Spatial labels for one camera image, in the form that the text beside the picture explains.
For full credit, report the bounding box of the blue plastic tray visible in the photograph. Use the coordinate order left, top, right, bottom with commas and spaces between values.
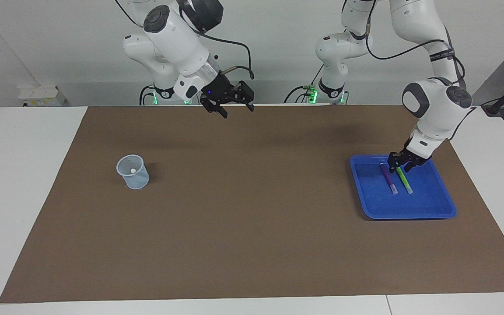
350, 154, 457, 220

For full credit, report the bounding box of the black right base cable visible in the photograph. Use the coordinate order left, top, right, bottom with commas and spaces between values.
140, 85, 156, 105

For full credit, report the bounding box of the translucent plastic cup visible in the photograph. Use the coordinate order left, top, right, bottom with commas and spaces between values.
116, 154, 150, 190

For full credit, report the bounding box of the black left base cable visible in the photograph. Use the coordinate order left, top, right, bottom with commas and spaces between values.
283, 66, 325, 104

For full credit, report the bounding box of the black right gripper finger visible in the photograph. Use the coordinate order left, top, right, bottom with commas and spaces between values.
234, 81, 255, 112
200, 98, 228, 119

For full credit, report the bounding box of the purple marker pen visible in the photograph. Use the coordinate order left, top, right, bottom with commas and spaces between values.
379, 163, 398, 196

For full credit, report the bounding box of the brown table mat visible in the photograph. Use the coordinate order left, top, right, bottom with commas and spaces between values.
0, 104, 504, 304

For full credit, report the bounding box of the white power strip box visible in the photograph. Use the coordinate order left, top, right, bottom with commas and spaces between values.
17, 85, 67, 107

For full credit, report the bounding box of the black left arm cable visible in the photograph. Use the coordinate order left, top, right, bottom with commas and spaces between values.
365, 0, 476, 141

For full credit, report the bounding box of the black base cable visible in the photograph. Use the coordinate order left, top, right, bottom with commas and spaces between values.
283, 66, 325, 104
140, 85, 156, 105

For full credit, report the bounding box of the green marker pen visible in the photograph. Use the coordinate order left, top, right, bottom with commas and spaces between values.
395, 167, 413, 194

